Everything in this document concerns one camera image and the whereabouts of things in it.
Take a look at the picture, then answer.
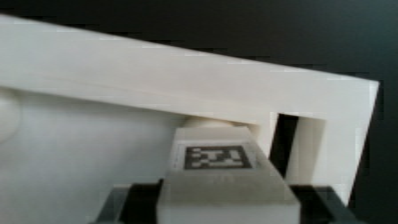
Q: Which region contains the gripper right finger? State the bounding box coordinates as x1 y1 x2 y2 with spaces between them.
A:
289 185 367 224

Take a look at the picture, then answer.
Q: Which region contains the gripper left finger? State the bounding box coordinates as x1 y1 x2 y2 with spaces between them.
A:
88 183 161 224

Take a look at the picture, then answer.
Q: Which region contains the white leg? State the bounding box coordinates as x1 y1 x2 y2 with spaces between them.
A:
156 118 300 224

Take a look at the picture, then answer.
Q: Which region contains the white square tabletop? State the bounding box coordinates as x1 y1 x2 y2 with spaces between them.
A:
0 14 378 224

